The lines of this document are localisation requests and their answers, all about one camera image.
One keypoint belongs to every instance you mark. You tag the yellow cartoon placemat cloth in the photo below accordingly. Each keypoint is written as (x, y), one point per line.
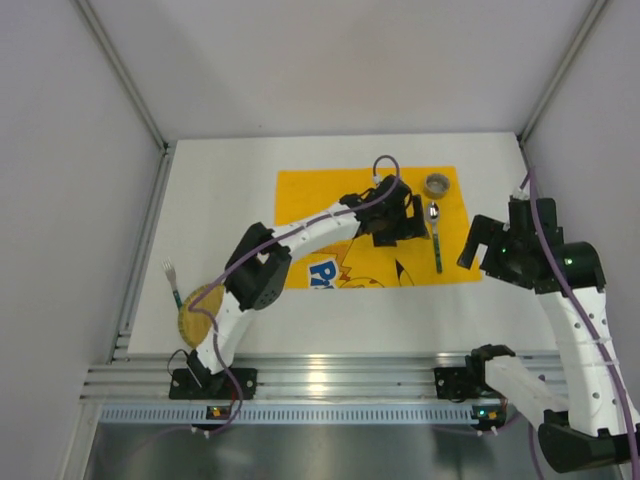
(358, 263)

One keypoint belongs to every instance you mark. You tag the fork with green handle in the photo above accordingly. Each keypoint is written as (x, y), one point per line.
(171, 276)

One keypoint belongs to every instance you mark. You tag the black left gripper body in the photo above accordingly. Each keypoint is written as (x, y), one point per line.
(400, 230)

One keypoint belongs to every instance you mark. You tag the round woven bamboo plate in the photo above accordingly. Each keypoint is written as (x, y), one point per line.
(194, 327)

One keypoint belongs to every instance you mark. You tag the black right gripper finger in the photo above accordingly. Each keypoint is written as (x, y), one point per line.
(482, 231)
(472, 258)

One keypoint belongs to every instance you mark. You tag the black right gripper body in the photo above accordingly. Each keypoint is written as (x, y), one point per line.
(480, 242)

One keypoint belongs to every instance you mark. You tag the spoon with green handle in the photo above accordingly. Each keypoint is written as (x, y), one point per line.
(432, 215)

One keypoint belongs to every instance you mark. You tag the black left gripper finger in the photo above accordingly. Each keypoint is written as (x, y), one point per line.
(384, 239)
(417, 222)

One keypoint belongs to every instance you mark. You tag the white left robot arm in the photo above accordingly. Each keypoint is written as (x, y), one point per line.
(256, 273)

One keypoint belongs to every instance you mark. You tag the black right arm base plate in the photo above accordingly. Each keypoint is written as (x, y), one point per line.
(457, 384)

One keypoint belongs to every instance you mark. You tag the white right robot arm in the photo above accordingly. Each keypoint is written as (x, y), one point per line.
(596, 424)

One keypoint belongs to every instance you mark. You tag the aluminium mounting rail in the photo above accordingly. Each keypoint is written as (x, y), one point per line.
(339, 361)

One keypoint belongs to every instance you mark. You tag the perforated grey cable duct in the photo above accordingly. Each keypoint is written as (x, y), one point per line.
(315, 414)

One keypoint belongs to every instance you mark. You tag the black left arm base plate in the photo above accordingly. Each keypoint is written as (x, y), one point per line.
(186, 384)

